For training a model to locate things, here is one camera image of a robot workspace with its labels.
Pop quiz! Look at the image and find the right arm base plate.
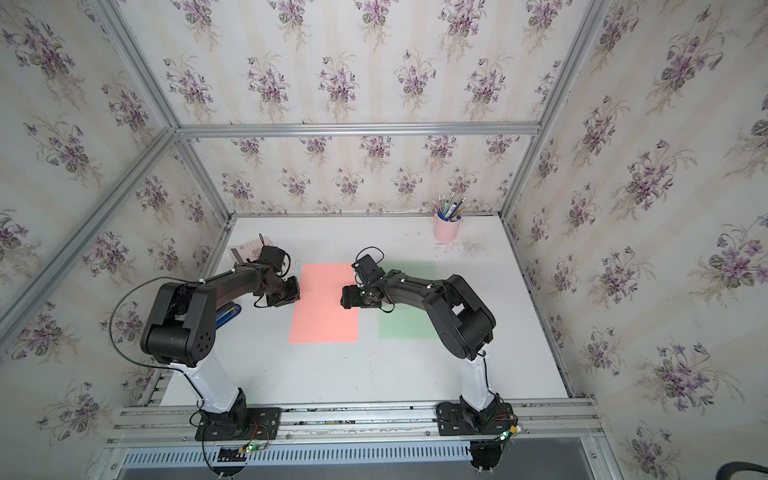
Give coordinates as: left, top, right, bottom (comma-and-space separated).
435, 398, 518, 436

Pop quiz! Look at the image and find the green paper sheet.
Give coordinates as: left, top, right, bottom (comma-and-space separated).
378, 260, 438, 340

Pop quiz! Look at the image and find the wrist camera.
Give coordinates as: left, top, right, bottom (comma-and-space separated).
352, 254, 385, 286
256, 245, 286, 272

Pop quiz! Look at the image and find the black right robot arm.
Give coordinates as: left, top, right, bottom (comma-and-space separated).
340, 269, 497, 414

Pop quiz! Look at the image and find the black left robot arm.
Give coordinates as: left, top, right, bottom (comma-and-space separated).
140, 262, 300, 414

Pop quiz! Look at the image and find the pink paper sheet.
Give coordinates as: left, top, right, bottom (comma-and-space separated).
289, 263, 358, 344

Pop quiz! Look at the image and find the blue stapler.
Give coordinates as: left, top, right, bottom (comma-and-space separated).
215, 302, 242, 329

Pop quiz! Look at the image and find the pink metal pencil bucket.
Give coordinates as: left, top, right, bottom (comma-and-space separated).
433, 212, 462, 244

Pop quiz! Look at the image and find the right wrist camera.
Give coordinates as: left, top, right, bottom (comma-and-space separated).
352, 254, 385, 286

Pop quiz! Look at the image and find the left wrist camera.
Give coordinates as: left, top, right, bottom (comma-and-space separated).
256, 245, 286, 272

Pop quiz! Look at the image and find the aluminium mounting rail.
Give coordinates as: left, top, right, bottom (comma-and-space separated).
105, 399, 606, 448

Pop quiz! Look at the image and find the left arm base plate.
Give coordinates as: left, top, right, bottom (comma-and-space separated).
195, 407, 282, 442

